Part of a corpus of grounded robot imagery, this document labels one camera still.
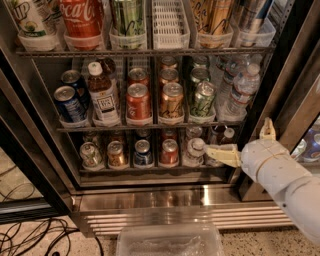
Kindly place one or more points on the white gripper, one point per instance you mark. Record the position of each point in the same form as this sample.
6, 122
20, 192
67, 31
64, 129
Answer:
259, 156

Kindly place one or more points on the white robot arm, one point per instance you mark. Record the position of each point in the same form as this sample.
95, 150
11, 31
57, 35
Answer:
292, 187

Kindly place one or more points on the tea bottle bottom shelf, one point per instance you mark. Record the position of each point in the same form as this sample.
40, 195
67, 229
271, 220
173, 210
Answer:
219, 135

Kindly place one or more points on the clear bottle bottom shelf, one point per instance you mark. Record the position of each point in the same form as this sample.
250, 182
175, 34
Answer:
193, 156

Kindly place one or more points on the water bottle front middle shelf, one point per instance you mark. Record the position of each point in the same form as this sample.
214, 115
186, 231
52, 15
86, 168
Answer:
245, 85

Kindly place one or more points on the water bottle shelf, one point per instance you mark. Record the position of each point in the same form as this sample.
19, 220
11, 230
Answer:
245, 85
231, 65

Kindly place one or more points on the fridge glass door right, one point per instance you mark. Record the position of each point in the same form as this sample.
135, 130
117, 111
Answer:
289, 92

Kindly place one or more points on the water bottle rear middle shelf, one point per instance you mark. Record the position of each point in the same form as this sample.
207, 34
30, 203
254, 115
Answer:
231, 65

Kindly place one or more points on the red can bottom shelf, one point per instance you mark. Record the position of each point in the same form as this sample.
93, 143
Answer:
169, 152

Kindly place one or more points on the gold can front middle shelf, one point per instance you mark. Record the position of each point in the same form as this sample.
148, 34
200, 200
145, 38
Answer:
171, 102

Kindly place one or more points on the gold can shelf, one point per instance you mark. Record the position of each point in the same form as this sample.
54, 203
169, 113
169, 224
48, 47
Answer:
168, 62
212, 19
171, 102
168, 75

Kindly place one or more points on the blue can bottom shelf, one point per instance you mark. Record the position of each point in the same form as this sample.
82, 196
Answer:
142, 154

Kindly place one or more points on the gold can rear middle shelf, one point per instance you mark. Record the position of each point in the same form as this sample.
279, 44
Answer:
168, 62

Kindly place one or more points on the red cola can front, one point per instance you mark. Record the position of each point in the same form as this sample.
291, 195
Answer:
138, 102

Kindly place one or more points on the red cola can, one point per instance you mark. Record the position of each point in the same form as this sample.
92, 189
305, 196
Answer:
138, 102
138, 75

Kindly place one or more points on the red cola can rear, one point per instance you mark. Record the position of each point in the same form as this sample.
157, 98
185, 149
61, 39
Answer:
138, 75

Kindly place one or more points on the gold can top shelf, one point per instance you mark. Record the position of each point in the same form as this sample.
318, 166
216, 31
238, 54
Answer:
212, 19

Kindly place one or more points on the orange can bottom shelf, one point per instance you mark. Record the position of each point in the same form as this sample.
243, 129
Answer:
116, 155

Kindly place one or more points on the silver can top shelf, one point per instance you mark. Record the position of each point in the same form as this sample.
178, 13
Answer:
250, 16

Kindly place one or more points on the white green can bottom shelf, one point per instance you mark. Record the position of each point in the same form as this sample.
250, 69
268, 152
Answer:
90, 155

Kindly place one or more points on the green can top shelf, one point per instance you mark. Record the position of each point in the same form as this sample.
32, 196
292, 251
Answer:
128, 22

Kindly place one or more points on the fridge bottom grille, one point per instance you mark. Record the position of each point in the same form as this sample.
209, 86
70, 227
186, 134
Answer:
104, 213

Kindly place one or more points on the blue can front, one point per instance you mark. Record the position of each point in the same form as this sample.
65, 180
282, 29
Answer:
68, 104

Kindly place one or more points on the blue can rear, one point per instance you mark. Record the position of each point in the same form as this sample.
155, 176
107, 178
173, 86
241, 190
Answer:
74, 79

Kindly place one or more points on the red coca-cola can top shelf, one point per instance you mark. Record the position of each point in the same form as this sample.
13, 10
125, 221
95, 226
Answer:
84, 21

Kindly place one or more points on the fridge door left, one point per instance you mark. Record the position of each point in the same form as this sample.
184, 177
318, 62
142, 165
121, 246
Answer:
31, 187

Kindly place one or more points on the white 7up can top shelf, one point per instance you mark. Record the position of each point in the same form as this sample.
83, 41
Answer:
33, 17

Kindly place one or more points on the clear plastic bin on floor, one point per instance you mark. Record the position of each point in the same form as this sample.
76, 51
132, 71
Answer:
192, 239

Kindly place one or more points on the iced tea bottle white cap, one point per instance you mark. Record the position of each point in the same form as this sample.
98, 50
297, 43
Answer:
101, 89

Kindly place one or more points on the dark bottle behind tea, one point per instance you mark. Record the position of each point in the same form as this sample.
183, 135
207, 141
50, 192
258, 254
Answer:
108, 66

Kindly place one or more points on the middle wire shelf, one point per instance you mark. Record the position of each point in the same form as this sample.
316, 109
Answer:
149, 126

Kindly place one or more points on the wire shelf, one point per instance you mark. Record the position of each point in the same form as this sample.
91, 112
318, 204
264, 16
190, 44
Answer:
149, 126
143, 52

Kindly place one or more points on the top wire shelf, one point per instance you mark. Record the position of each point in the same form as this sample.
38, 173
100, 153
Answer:
143, 52

